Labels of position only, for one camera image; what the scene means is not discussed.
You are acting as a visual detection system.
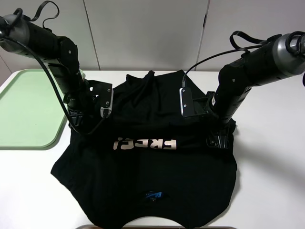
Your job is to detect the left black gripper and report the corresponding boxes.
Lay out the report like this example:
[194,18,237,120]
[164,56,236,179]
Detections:
[66,80,112,130]

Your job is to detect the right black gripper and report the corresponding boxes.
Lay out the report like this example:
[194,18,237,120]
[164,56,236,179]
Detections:
[193,91,231,148]

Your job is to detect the black short sleeve t-shirt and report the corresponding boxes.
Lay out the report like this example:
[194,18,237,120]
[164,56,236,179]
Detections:
[51,70,237,229]

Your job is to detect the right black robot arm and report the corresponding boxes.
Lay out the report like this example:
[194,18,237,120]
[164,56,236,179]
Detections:
[204,31,305,149]

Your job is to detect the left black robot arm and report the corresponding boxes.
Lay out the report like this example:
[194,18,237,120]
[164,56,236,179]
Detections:
[0,8,113,135]

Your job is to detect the light green plastic tray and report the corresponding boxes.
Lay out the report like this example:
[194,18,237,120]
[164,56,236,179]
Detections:
[0,69,86,151]

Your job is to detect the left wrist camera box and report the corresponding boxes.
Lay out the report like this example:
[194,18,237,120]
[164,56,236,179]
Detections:
[100,89,113,118]

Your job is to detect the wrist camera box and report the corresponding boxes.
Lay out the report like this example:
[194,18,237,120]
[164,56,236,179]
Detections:
[179,87,195,118]
[100,89,113,118]

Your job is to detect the left black camera cable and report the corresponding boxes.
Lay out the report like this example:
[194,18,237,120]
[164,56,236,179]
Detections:
[0,35,107,135]

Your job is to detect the black camera cable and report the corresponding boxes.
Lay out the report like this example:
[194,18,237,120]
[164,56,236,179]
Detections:
[183,30,272,88]
[0,35,107,135]

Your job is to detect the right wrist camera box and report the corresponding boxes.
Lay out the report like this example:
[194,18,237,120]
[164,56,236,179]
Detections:
[179,87,195,118]

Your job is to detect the right black camera cable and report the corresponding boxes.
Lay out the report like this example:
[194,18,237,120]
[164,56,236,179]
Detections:
[183,30,272,88]

